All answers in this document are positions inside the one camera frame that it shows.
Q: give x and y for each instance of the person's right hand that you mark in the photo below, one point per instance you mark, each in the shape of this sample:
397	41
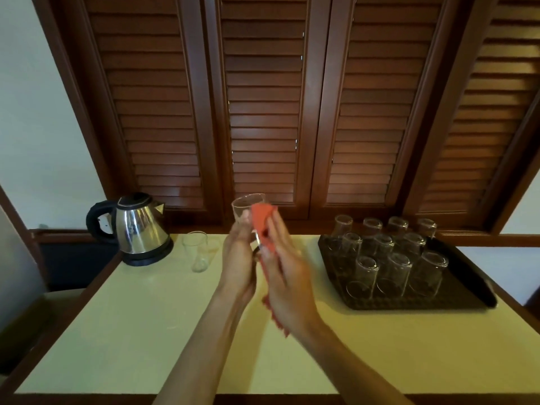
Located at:
291	295

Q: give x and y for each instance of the person's left hand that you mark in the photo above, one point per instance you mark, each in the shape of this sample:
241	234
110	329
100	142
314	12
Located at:
238	265

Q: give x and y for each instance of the group of clear glasses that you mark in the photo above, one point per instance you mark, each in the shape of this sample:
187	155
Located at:
196	253

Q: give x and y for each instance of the red cloth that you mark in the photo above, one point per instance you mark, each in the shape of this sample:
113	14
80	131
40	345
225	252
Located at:
263	215

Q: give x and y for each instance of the dark brown textured tray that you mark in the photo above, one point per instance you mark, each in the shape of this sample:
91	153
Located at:
464	291

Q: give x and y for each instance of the person's right forearm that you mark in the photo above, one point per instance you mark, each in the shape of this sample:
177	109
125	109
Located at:
358	371

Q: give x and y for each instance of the person's left forearm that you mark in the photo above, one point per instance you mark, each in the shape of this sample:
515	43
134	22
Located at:
198	362

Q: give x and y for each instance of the steel electric kettle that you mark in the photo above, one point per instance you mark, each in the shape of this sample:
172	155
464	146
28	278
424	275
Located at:
152	257
141	229

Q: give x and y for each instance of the brown louvered wooden shutter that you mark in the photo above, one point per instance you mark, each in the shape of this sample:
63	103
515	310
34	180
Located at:
375	101
149	101
263	101
485	101

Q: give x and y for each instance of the brown wooden wall rail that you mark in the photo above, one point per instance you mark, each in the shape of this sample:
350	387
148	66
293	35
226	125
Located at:
489	239

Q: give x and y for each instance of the brown wooden door frame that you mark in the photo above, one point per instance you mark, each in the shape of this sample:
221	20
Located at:
533	305

